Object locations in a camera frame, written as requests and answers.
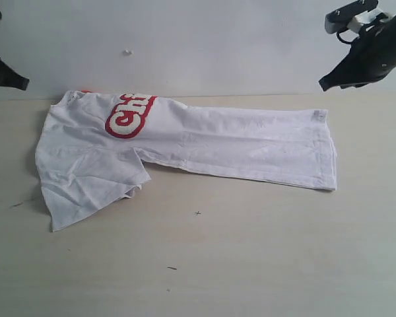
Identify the black right camera cable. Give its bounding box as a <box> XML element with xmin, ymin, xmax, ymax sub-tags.
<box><xmin>335</xmin><ymin>28</ymin><xmax>367</xmax><ymax>44</ymax></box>

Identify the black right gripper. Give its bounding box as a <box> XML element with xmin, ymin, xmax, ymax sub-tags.
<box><xmin>319</xmin><ymin>15</ymin><xmax>396</xmax><ymax>92</ymax></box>

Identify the white t-shirt red lettering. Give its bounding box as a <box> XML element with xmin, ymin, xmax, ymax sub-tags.
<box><xmin>35</xmin><ymin>90</ymin><xmax>337</xmax><ymax>231</ymax></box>

